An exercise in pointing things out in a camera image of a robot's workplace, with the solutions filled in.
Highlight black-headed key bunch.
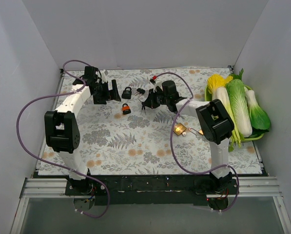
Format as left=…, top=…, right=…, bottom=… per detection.
left=135, top=88, right=145, bottom=98

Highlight orange black padlock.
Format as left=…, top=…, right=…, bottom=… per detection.
left=122, top=103, right=131, bottom=115

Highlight large brass padlock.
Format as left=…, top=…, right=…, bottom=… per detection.
left=173, top=123, right=187, bottom=136

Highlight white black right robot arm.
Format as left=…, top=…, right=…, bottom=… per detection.
left=141, top=80, right=234, bottom=194

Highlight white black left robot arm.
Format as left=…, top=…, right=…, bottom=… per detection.
left=44, top=66, right=121, bottom=195

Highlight floral patterned mat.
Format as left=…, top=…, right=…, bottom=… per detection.
left=37, top=68, right=263, bottom=176

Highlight green plastic basket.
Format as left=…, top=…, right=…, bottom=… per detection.
left=204, top=86, right=269, bottom=142

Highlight small brass padlock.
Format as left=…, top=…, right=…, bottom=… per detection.
left=189, top=128, right=204, bottom=136

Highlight yellow-leaf napa cabbage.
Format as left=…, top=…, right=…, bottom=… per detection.
left=207, top=74, right=233, bottom=111

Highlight green napa cabbage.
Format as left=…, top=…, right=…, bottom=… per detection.
left=226, top=79, right=252, bottom=137

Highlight green celery stalks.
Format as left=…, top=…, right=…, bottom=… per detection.
left=228, top=106, right=242, bottom=152

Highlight bok choy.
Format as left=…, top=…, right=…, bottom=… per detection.
left=245, top=90, right=271, bottom=130

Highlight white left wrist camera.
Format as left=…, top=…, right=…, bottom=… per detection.
left=100, top=70, right=108, bottom=83

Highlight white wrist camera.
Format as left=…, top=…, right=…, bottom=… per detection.
left=100, top=70, right=108, bottom=83
left=150, top=76, right=162, bottom=93

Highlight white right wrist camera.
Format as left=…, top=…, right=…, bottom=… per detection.
left=150, top=76, right=162, bottom=93

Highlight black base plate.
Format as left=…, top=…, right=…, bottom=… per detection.
left=65, top=175, right=237, bottom=206

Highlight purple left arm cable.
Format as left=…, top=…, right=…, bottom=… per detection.
left=16, top=59, right=112, bottom=218

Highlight aluminium frame rail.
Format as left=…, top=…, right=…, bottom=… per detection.
left=11, top=175, right=291, bottom=234

